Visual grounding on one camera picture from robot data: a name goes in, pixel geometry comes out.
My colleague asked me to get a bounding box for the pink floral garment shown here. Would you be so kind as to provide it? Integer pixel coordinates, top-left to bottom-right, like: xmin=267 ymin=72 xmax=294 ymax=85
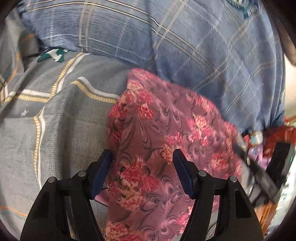
xmin=105 ymin=68 xmax=241 ymax=240

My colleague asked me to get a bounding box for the red plastic bag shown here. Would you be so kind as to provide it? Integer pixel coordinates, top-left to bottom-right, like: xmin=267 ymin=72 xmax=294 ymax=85
xmin=263 ymin=125 xmax=296 ymax=158

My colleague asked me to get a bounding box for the grey plaid bed sheet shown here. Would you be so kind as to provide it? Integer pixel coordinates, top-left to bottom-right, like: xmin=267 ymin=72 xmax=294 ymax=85
xmin=1 ymin=10 xmax=131 ymax=238

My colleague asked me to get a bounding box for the blue plaid pillow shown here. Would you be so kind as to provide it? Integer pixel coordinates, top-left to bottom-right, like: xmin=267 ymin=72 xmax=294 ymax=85
xmin=18 ymin=1 xmax=285 ymax=132

